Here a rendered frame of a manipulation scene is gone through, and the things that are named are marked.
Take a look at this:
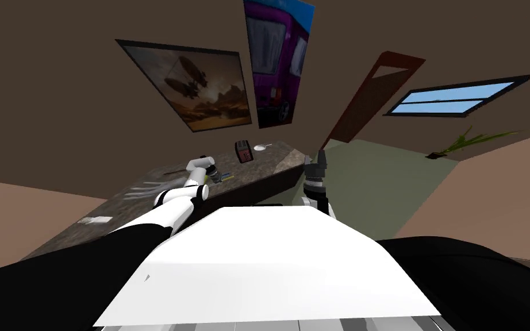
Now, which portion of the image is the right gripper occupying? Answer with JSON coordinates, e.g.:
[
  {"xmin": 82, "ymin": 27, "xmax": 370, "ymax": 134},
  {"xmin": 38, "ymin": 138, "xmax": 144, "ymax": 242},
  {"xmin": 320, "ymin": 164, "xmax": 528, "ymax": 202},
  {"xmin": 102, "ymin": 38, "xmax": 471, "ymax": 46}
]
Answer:
[{"xmin": 304, "ymin": 149, "xmax": 328, "ymax": 183}]

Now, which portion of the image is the silver cutlery piece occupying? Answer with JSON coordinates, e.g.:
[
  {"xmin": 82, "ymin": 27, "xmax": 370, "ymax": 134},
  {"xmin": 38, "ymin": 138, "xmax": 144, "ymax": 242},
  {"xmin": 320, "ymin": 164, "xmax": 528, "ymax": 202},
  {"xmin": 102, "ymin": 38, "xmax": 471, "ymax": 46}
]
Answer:
[{"xmin": 129, "ymin": 185, "xmax": 175, "ymax": 194}]

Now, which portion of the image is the dark red door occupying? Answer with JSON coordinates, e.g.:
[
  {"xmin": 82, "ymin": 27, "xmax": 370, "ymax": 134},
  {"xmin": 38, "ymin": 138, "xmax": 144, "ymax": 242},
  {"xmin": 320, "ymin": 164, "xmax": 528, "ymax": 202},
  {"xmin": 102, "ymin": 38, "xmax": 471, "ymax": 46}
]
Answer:
[{"xmin": 320, "ymin": 50, "xmax": 427, "ymax": 151}]

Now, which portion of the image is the brown airship picture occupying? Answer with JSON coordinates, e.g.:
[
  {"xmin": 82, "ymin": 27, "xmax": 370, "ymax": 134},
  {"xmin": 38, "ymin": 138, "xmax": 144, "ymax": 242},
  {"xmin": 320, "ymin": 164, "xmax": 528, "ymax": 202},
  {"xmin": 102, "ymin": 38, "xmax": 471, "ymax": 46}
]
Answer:
[{"xmin": 115, "ymin": 39, "xmax": 254, "ymax": 134}]

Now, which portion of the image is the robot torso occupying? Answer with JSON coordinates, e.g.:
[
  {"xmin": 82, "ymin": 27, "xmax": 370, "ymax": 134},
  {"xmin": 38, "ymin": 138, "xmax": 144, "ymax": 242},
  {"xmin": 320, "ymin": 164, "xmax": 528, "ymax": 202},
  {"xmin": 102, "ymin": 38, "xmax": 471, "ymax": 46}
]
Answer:
[{"xmin": 92, "ymin": 205, "xmax": 446, "ymax": 331}]

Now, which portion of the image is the purple van poster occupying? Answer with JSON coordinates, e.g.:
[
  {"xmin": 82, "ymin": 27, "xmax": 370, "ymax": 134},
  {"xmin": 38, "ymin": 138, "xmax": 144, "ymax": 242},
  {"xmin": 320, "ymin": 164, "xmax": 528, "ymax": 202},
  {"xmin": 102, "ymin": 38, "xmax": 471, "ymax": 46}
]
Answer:
[{"xmin": 243, "ymin": 0, "xmax": 316, "ymax": 130}]

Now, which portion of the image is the white flat block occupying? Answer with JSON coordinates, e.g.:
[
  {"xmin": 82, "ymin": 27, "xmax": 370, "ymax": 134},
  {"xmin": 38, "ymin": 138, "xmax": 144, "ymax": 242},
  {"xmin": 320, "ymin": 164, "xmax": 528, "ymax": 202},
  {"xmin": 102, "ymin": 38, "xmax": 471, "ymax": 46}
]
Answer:
[{"xmin": 78, "ymin": 215, "xmax": 114, "ymax": 226}]

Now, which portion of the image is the green potted plant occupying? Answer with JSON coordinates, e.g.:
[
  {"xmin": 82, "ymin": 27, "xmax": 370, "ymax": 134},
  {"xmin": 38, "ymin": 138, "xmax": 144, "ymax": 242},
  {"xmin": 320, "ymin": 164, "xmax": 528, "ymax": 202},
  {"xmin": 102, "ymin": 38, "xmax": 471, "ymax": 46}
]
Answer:
[{"xmin": 425, "ymin": 126, "xmax": 522, "ymax": 161}]

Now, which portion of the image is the black framed window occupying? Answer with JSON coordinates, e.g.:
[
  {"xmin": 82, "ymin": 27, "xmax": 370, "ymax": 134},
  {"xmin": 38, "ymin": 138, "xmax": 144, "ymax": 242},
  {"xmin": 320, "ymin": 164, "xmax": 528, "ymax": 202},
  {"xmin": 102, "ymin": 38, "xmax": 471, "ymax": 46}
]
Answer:
[{"xmin": 383, "ymin": 73, "xmax": 530, "ymax": 118}]

